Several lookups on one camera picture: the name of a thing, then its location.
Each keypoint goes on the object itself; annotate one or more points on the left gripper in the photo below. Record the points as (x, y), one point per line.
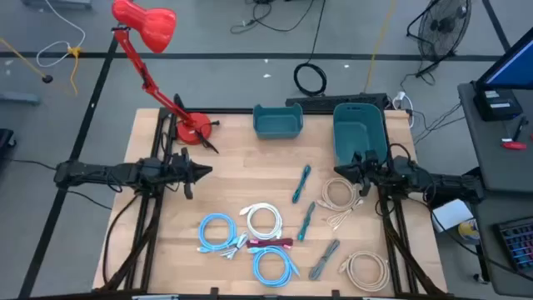
(179, 171)

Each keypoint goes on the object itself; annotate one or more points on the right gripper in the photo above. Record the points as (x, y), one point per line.
(368, 168)

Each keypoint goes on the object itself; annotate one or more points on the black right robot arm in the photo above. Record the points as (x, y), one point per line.
(441, 183)

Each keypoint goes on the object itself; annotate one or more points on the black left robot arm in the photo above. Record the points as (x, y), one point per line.
(104, 171)

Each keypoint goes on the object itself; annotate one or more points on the large teal plastic bin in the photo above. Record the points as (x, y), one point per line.
(358, 129)

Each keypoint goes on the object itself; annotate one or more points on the small teal plastic bin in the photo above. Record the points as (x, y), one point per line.
(277, 125)

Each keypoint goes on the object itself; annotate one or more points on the white power adapter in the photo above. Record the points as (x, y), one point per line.
(400, 96)

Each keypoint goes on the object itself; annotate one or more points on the white box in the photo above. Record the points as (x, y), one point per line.
(451, 214)

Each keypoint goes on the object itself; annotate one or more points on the dark grey desk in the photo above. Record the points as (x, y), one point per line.
(499, 166)
(499, 258)

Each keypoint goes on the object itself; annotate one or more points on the red desk lamp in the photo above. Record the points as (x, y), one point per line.
(154, 25)

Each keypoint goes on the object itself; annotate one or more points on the black box with labels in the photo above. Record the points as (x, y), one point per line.
(497, 104)

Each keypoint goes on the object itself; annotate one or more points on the black floor fan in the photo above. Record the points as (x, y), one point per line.
(443, 25)

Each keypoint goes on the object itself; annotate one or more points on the black pen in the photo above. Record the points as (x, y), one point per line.
(519, 129)

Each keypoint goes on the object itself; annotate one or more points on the keyboard with coloured keys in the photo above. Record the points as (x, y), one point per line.
(518, 243)

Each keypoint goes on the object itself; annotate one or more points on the computer monitor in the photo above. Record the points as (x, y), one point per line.
(512, 66)

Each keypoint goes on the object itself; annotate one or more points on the grey floor bar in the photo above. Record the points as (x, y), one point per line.
(18, 99)

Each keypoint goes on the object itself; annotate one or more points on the black floor case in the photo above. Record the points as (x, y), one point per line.
(6, 139)

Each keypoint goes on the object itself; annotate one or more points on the grey metal floor base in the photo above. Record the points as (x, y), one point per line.
(58, 3)

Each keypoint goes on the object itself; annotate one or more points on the black aluminium table frame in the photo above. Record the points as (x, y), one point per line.
(233, 111)

